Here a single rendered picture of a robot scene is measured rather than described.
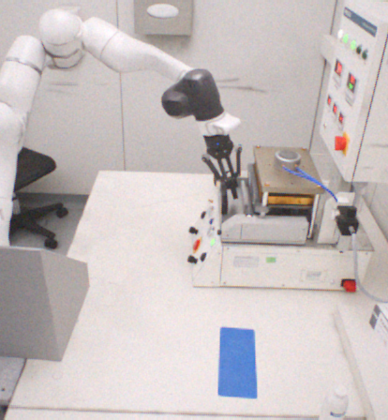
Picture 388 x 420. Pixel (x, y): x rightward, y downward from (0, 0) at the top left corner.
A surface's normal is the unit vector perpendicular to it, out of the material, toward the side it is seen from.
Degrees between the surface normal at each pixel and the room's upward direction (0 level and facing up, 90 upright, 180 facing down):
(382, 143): 90
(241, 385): 0
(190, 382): 0
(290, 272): 90
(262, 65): 90
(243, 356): 0
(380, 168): 90
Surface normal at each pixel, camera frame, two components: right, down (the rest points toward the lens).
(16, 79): 0.31, -0.19
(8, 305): -0.07, 0.54
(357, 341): 0.04, -0.84
